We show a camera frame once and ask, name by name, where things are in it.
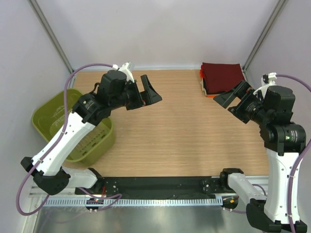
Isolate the dark red t shirt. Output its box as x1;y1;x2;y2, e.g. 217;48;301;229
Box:
200;63;244;95

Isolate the olive green plastic basket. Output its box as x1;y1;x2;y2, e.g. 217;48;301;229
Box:
32;91;115;167

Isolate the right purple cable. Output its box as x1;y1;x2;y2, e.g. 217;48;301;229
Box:
223;74;311;233

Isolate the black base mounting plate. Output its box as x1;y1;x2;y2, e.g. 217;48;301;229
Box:
87;176;234;200

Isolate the left aluminium frame post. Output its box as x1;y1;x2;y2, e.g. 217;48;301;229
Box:
27;0;74;73

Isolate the purple cable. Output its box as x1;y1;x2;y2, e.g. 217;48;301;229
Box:
223;74;311;233
16;63;123;224

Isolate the right aluminium frame post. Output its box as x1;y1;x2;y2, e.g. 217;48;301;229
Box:
242;0;288;72

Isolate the folded bright red t shirt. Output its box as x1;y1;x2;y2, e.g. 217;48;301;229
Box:
199;70;205;80

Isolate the aluminium frame post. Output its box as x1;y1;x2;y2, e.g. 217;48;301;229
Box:
27;0;74;73
242;0;288;72

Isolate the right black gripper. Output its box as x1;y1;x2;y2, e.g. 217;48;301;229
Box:
214;80;272;126

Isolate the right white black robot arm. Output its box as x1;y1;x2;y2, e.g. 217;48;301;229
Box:
214;72;311;233

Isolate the folded beige t shirt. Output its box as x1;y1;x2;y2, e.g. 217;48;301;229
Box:
200;79;207;96

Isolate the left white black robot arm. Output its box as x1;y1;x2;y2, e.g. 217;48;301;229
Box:
21;63;162;195

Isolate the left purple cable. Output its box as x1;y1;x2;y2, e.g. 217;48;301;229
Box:
16;63;123;224

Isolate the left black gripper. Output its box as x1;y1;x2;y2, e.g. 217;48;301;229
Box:
110;75;162;110

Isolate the slotted grey cable duct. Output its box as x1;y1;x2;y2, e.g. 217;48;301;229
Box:
44;196;223;207

